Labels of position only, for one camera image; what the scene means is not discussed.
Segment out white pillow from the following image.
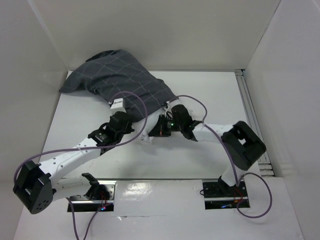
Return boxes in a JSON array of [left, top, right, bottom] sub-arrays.
[[139, 98, 198, 145]]

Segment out dark grey checked pillowcase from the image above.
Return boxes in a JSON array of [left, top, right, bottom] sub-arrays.
[[59, 49, 177, 123]]

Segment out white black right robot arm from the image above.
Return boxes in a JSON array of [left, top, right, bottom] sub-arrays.
[[148, 104, 267, 196]]

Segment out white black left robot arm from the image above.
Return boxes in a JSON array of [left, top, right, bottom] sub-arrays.
[[13, 111, 133, 215]]

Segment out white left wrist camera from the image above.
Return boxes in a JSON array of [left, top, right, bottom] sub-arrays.
[[110, 98, 126, 115]]

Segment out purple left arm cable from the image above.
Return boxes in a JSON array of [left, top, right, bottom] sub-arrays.
[[13, 91, 148, 240]]

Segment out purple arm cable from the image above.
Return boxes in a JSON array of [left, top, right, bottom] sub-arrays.
[[167, 94, 273, 220], [13, 91, 148, 240]]

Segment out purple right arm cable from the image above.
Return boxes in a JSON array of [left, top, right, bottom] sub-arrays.
[[167, 94, 273, 220]]

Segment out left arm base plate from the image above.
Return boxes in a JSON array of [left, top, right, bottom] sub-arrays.
[[70, 179, 116, 213]]

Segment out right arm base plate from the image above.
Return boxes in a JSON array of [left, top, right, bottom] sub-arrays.
[[199, 179, 250, 210]]

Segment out aluminium frame rail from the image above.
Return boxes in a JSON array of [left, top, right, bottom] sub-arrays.
[[235, 69, 275, 178]]

